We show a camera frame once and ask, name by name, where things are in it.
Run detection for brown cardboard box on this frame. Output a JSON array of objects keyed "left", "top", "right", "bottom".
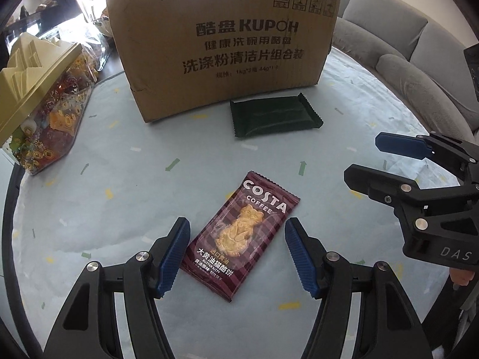
[{"left": 105, "top": 0, "right": 343, "bottom": 123}]

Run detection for brown biscuit packet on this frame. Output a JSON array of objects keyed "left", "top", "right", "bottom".
[{"left": 180, "top": 170, "right": 302, "bottom": 303}]

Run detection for grey curved sofa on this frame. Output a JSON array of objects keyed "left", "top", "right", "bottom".
[{"left": 329, "top": 0, "right": 479, "bottom": 144}]

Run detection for candy jar with yellow-green lid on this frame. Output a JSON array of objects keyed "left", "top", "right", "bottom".
[{"left": 0, "top": 32, "right": 100, "bottom": 176}]

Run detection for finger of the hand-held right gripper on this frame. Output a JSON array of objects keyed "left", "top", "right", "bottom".
[
  {"left": 375, "top": 131, "right": 479, "bottom": 185},
  {"left": 343, "top": 163, "right": 473, "bottom": 233}
]

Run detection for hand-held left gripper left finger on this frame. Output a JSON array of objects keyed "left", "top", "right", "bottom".
[{"left": 47, "top": 216, "right": 191, "bottom": 359}]

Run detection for person's right hand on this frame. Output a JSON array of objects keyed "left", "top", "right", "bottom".
[{"left": 449, "top": 267, "right": 473, "bottom": 289}]

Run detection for clear plastic bags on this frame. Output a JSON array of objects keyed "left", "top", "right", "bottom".
[{"left": 80, "top": 11, "right": 120, "bottom": 79}]

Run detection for dark green wafer packet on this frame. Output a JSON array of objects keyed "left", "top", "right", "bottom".
[{"left": 229, "top": 95, "right": 324, "bottom": 139}]

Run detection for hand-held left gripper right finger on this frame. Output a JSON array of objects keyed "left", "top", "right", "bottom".
[{"left": 284, "top": 218, "right": 425, "bottom": 359}]

